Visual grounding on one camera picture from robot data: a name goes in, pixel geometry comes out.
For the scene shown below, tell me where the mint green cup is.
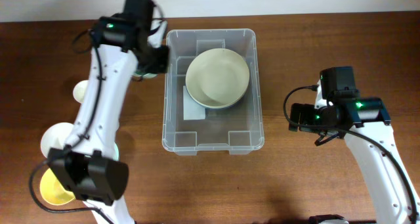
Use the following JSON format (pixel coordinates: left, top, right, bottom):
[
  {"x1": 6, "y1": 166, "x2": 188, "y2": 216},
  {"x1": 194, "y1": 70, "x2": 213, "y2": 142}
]
[{"x1": 132, "y1": 72, "x2": 157, "y2": 81}]

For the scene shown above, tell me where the cream bowl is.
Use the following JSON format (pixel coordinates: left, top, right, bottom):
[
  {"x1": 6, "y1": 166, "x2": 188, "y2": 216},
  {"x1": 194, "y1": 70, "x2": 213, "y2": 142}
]
[{"x1": 185, "y1": 48, "x2": 250, "y2": 97}]

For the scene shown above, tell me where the dark blue bowl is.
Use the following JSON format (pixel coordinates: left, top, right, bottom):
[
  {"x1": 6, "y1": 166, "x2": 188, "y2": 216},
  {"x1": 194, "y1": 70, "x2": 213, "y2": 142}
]
[{"x1": 188, "y1": 93, "x2": 245, "y2": 109}]

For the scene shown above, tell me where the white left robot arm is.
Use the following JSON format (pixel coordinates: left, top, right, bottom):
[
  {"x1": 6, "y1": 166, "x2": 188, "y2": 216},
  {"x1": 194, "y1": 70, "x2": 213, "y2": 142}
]
[{"x1": 39, "y1": 18, "x2": 169, "y2": 223}]

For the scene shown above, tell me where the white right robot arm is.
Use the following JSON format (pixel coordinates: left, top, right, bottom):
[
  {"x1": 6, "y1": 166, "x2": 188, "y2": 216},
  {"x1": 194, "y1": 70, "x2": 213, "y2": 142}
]
[{"x1": 284, "y1": 97, "x2": 419, "y2": 223}]

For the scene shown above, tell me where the clear plastic storage bin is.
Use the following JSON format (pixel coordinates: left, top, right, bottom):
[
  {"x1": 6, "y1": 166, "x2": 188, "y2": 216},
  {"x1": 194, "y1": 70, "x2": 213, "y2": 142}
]
[{"x1": 162, "y1": 28, "x2": 265, "y2": 156}]

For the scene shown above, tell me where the cream cup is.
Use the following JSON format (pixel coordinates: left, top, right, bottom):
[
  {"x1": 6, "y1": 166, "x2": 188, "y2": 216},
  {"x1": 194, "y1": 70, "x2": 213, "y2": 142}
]
[{"x1": 73, "y1": 80, "x2": 89, "y2": 104}]

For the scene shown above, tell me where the mint green small bowl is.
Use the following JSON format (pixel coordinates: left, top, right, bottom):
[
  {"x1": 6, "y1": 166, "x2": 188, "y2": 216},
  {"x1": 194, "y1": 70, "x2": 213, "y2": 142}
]
[{"x1": 112, "y1": 143, "x2": 119, "y2": 161}]

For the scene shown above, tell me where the white small bowl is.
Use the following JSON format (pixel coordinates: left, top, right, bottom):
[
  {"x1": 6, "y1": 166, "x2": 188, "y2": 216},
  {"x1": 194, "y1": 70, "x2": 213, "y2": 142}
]
[{"x1": 40, "y1": 122, "x2": 74, "y2": 157}]

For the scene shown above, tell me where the yellow small bowl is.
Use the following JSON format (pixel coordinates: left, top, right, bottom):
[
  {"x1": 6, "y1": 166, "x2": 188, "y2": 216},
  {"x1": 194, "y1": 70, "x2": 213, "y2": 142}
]
[{"x1": 39, "y1": 169, "x2": 75, "y2": 206}]

